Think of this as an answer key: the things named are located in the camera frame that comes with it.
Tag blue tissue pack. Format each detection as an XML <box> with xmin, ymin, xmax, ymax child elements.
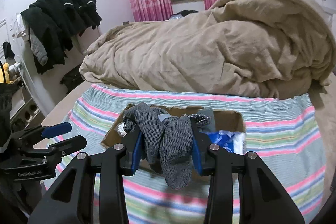
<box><xmin>207</xmin><ymin>130</ymin><xmax>246</xmax><ymax>155</ymax></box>

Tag grey sock pair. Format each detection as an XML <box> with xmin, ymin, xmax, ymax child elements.
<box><xmin>123</xmin><ymin>102</ymin><xmax>197</xmax><ymax>189</ymax></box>

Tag yellow plush toy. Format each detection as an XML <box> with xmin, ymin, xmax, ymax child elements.
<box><xmin>0</xmin><ymin>63</ymin><xmax>12</xmax><ymax>84</ymax></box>

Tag white rolled socks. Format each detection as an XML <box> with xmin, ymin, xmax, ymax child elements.
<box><xmin>116</xmin><ymin>123</ymin><xmax>127</xmax><ymax>138</ymax></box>

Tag striped pastel blanket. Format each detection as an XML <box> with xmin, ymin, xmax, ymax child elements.
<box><xmin>43</xmin><ymin>84</ymin><xmax>326</xmax><ymax>223</ymax></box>

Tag brown cardboard box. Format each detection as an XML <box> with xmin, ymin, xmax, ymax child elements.
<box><xmin>101</xmin><ymin>104</ymin><xmax>245</xmax><ymax>148</ymax></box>

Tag grey socks in box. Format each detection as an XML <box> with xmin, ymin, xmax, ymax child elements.
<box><xmin>195</xmin><ymin>108</ymin><xmax>216</xmax><ymax>133</ymax></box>

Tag black hanging clothes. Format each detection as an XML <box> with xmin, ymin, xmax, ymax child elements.
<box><xmin>21</xmin><ymin>0</ymin><xmax>102</xmax><ymax>75</ymax></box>

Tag beige duvet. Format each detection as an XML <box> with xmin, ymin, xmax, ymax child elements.
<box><xmin>80</xmin><ymin>0</ymin><xmax>335</xmax><ymax>99</ymax></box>

